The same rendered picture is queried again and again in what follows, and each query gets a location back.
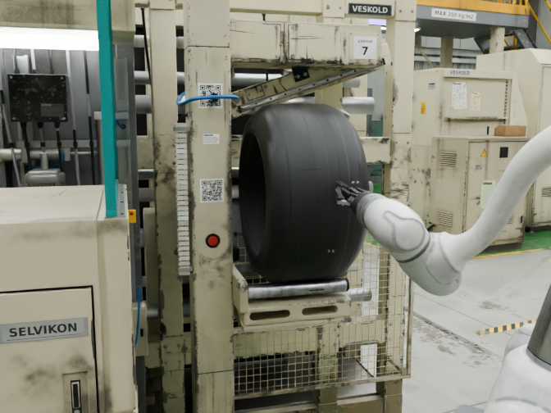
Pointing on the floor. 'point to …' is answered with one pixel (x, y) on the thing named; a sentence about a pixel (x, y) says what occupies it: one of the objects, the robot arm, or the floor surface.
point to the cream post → (225, 396)
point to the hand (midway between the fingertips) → (341, 188)
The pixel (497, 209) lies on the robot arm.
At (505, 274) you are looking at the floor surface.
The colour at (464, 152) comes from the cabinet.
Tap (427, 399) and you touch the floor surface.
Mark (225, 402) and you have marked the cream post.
